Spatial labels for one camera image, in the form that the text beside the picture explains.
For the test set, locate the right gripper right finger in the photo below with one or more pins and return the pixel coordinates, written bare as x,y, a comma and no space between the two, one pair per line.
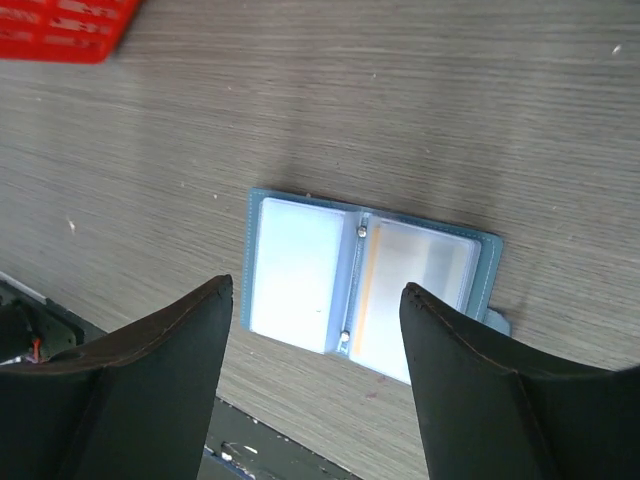
491,407

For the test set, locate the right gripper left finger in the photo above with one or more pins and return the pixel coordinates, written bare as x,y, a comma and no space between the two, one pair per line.
132,404

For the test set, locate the red plastic shopping basket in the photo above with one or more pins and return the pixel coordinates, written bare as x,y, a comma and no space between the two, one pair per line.
59,31

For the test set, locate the blue card holder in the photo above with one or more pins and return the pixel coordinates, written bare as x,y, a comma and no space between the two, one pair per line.
304,262

